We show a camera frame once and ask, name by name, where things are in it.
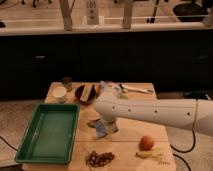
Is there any blue sponge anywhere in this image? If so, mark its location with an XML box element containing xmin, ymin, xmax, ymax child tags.
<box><xmin>95</xmin><ymin>121</ymin><xmax>107</xmax><ymax>138</ymax></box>

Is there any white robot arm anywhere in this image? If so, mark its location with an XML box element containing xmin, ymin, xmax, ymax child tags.
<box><xmin>95</xmin><ymin>92</ymin><xmax>213</xmax><ymax>137</ymax></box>

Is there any green plastic tray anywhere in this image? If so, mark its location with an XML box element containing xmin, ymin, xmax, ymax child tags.
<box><xmin>15</xmin><ymin>103</ymin><xmax>80</xmax><ymax>164</ymax></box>

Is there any green pepper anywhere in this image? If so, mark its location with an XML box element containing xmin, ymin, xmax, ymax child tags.
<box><xmin>87</xmin><ymin>118</ymin><xmax>100</xmax><ymax>128</ymax></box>

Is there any bunch of brown grapes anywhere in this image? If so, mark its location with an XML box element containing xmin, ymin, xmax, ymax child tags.
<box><xmin>85</xmin><ymin>151</ymin><xmax>115</xmax><ymax>167</ymax></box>

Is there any dark brown bowl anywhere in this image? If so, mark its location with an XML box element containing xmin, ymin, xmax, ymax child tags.
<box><xmin>75</xmin><ymin>84</ymin><xmax>96</xmax><ymax>105</ymax></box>

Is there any red peach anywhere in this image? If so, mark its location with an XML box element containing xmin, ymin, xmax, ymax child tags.
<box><xmin>139</xmin><ymin>135</ymin><xmax>155</xmax><ymax>150</ymax></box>

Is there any orange plate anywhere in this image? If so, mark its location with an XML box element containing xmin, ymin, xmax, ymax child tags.
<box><xmin>95</xmin><ymin>81</ymin><xmax>121</xmax><ymax>98</ymax></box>

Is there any wooden block in bowl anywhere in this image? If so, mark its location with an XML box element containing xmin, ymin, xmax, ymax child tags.
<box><xmin>80</xmin><ymin>84</ymin><xmax>93</xmax><ymax>102</ymax></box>

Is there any yellow banana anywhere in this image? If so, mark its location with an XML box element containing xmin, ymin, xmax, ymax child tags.
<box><xmin>135</xmin><ymin>148</ymin><xmax>163</xmax><ymax>160</ymax></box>

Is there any white cup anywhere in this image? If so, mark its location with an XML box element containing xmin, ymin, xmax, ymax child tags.
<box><xmin>52</xmin><ymin>86</ymin><xmax>67</xmax><ymax>103</ymax></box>

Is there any white handled knife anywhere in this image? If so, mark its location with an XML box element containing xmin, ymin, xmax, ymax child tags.
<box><xmin>119</xmin><ymin>84</ymin><xmax>154</xmax><ymax>94</ymax></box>

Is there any black cable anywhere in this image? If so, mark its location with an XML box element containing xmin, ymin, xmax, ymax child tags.
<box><xmin>170</xmin><ymin>129</ymin><xmax>198</xmax><ymax>171</ymax></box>

